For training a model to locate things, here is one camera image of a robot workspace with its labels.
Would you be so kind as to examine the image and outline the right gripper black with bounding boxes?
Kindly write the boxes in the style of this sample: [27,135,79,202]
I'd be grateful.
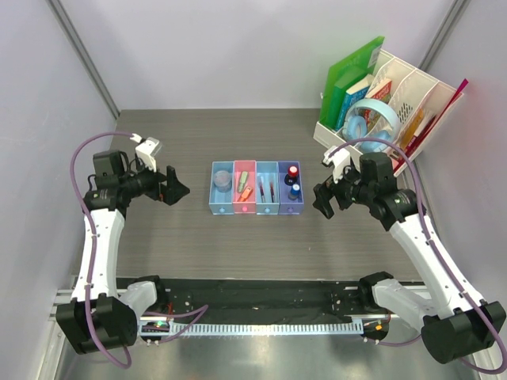
[314,160,375,219]

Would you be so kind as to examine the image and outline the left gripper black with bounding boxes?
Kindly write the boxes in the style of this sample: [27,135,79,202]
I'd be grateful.
[119,156,189,205]

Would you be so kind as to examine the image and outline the light blue front bin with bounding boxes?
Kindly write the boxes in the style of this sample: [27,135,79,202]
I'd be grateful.
[208,161,234,215]

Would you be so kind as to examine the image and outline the light blue bin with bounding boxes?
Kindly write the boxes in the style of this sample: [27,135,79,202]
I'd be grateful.
[208,161,234,215]
[256,161,280,215]

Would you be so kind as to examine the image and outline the clear paperclip jar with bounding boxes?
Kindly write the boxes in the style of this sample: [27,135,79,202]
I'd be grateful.
[212,169,233,193]

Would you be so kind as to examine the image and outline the green mini highlighter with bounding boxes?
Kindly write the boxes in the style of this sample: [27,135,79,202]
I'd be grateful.
[237,171,249,194]

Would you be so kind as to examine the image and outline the pink plastic bin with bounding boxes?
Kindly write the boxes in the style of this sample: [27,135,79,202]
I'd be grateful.
[233,160,257,215]

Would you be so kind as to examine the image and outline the blue small object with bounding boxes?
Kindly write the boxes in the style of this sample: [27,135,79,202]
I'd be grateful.
[288,183,301,201]

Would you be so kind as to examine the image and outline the red black stamp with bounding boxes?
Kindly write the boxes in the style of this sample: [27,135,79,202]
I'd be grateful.
[284,165,299,187]

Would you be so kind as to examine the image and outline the purple plastic bin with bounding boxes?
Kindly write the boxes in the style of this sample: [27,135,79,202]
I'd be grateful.
[278,161,304,215]

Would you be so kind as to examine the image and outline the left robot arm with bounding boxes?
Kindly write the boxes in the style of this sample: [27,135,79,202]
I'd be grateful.
[55,150,190,355]

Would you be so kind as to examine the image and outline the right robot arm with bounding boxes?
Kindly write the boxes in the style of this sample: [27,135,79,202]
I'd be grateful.
[313,146,506,363]

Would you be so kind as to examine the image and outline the blue headphones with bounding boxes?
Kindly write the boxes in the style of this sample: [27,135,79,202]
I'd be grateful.
[341,98,402,154]

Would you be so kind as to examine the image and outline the yellow booklet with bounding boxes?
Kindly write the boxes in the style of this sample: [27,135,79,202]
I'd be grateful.
[399,108,425,149]

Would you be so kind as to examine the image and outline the white desk file organizer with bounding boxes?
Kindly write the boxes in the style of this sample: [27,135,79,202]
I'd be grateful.
[314,48,459,175]

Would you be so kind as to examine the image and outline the red transparent folder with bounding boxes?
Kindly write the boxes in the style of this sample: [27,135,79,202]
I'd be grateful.
[406,78,468,161]

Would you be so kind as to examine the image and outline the red cover book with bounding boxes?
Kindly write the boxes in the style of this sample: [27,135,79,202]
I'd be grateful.
[363,78,392,131]

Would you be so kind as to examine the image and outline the blue spine book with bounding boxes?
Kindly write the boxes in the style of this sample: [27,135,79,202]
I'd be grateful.
[334,74,374,131]

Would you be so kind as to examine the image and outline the green plastic folder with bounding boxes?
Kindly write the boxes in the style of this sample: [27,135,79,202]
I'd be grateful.
[319,36,385,130]

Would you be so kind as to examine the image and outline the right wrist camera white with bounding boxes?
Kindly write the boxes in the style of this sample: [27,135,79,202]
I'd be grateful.
[322,146,351,184]

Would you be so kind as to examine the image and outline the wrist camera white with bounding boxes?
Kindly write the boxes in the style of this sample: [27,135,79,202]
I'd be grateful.
[322,146,351,184]
[131,134,162,173]

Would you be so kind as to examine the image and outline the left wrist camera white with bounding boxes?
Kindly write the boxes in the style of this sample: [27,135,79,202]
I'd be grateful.
[131,134,162,173]

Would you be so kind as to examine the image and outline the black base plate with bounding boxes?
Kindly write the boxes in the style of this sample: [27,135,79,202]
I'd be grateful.
[157,279,389,325]

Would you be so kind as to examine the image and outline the white slotted cable duct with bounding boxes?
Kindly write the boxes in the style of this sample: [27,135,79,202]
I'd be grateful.
[136,321,364,337]

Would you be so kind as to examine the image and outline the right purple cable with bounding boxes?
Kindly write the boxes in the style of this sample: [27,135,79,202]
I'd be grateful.
[322,137,507,375]

